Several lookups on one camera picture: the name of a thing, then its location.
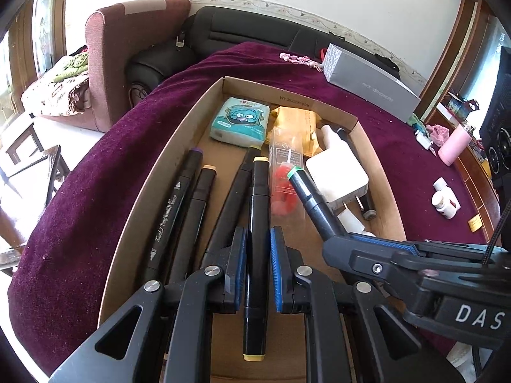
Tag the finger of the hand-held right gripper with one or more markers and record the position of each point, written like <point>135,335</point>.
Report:
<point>383,243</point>
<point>359,263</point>

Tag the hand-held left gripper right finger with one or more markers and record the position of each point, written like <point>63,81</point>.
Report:
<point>277,271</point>

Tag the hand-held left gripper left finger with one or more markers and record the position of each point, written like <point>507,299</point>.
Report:
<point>239,263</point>

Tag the thick black marker grey cap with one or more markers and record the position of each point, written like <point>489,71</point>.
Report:
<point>369,207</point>

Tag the black marker yellow cap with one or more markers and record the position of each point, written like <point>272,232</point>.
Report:
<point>257,207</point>

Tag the olive-capped black marker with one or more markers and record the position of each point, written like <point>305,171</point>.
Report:
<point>235,195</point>

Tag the black marker pale orange cap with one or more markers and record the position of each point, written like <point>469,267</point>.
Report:
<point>197,207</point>

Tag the black marker green cap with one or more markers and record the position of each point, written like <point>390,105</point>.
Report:
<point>315,207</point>

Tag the clear plastic red-content package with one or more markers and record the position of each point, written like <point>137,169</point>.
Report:
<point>283,191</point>

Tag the white power adapter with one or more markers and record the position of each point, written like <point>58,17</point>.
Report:
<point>335,175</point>

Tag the black marker purple cap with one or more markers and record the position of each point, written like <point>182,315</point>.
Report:
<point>175,207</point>

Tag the white spray bottle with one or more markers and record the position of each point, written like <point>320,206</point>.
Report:
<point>331,137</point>

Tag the teal cartoon tissue packet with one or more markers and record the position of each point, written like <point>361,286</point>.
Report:
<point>239,121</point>

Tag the cardboard box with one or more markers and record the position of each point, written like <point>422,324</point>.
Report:
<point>191,127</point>

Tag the orange snack packet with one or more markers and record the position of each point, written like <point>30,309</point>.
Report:
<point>291,121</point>

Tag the white pill bottle red label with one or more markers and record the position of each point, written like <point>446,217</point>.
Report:
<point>445,203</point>

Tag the wooden brick-pattern side panel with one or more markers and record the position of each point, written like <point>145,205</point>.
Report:
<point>475,183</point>

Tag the small white charger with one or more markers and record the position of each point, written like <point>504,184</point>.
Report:
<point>421,139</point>

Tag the pink thermos bottle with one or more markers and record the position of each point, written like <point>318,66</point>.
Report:
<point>453,149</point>

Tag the pink fluffy cloth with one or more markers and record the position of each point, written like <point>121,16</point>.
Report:
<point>437,132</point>

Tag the green cloth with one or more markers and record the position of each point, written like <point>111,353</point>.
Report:
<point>415,121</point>

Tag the grey shoe box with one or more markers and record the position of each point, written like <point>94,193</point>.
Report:
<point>371,83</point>

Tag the red fabric item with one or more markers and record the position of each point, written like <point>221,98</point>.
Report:
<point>322,54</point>

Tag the pink braided cloth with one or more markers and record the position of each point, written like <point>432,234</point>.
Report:
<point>299,59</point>

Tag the maroon armchair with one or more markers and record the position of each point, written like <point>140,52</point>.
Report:
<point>115,68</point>

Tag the black leather sofa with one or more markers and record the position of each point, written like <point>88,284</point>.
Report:
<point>247,28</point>

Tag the floral cloth pile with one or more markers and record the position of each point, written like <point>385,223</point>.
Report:
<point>56,87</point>

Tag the black metal chair frame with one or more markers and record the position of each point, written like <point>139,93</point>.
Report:
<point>54,167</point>

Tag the wooden door frame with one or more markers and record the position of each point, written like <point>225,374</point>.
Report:
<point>459,48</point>

